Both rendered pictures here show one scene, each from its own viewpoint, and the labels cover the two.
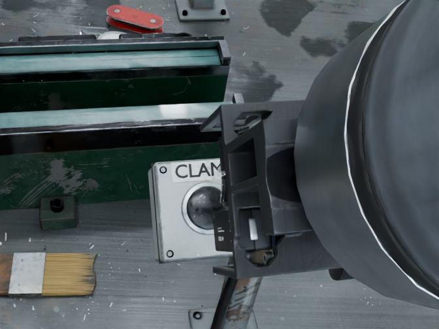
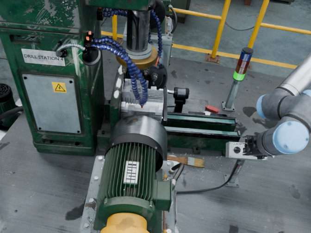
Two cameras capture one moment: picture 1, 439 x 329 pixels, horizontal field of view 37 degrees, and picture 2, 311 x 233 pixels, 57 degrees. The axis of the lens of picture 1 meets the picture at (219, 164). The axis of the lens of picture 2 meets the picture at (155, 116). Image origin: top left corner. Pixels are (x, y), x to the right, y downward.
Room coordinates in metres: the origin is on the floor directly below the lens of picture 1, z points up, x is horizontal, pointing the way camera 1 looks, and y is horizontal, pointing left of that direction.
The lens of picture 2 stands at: (-0.61, 0.14, 2.01)
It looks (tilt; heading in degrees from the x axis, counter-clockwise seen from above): 44 degrees down; 15
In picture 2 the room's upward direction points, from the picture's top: 7 degrees clockwise
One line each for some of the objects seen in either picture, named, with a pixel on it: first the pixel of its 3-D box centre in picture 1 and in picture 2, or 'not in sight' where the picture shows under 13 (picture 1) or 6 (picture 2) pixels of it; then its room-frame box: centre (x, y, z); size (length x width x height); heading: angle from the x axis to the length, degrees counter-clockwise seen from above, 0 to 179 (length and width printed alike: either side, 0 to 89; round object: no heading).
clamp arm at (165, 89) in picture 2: not in sight; (165, 105); (0.47, 0.39, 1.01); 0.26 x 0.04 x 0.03; 18
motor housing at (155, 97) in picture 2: not in sight; (142, 106); (0.41, 0.49, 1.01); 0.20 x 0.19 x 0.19; 108
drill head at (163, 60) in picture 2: not in sight; (146, 64); (0.72, 0.60, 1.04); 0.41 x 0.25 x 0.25; 18
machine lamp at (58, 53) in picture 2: not in sight; (76, 52); (0.11, 0.64, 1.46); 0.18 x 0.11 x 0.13; 108
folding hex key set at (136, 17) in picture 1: (134, 21); (212, 109); (0.78, 0.16, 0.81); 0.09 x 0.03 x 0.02; 82
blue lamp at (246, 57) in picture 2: not in sight; (246, 54); (0.86, 0.07, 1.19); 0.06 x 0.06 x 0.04
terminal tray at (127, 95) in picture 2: not in sight; (134, 91); (0.39, 0.53, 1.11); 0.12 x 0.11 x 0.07; 108
